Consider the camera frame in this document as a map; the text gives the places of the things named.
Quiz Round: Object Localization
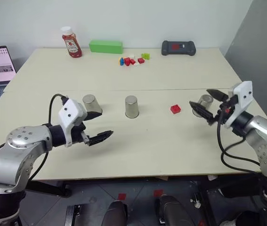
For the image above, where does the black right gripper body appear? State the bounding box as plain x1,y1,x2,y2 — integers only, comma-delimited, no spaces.
214,94,239,124

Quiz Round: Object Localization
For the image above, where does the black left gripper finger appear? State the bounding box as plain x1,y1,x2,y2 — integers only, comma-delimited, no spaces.
83,112,103,122
88,129,114,147

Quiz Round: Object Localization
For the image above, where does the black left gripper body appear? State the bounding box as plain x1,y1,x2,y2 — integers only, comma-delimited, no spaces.
70,121,91,145

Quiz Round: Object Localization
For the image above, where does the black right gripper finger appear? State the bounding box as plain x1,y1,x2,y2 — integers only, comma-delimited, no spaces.
206,89,229,102
189,101,216,126

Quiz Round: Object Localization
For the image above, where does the upturned steel cup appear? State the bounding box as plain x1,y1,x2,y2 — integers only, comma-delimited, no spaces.
82,94,103,115
124,95,140,119
192,94,214,117

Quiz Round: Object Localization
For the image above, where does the small red toy block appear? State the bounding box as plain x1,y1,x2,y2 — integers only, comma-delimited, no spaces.
170,104,182,115

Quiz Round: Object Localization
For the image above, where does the black handheld controller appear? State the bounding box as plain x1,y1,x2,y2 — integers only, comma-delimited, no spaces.
161,40,197,57

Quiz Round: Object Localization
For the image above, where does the green rectangular box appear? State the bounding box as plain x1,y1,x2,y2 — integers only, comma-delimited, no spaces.
88,40,124,55

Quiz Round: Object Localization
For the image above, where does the ketchup bottle with white cap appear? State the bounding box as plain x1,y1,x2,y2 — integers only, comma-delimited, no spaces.
61,26,83,58

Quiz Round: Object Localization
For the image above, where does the dark rounded shape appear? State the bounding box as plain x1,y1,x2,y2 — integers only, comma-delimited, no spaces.
157,194,196,226
100,200,129,226

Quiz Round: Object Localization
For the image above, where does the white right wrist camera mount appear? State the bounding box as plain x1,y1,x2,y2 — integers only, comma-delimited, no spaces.
224,81,254,129

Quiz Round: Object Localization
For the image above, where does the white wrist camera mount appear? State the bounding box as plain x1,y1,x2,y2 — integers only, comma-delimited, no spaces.
58,98,88,148
224,81,254,129

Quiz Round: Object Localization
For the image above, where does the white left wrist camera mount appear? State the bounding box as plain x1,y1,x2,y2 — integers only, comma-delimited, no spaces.
58,98,88,148

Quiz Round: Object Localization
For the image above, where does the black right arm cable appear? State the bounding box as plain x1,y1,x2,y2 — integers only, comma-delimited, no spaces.
216,112,264,175

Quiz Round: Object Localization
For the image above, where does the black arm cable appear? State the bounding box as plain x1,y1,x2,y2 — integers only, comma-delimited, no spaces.
0,94,69,182
216,112,264,175

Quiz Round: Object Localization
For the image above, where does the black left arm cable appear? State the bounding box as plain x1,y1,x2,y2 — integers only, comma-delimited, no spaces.
0,94,69,182

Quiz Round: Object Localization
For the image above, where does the black table frame foot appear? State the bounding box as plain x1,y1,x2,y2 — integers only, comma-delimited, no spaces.
26,179,72,199

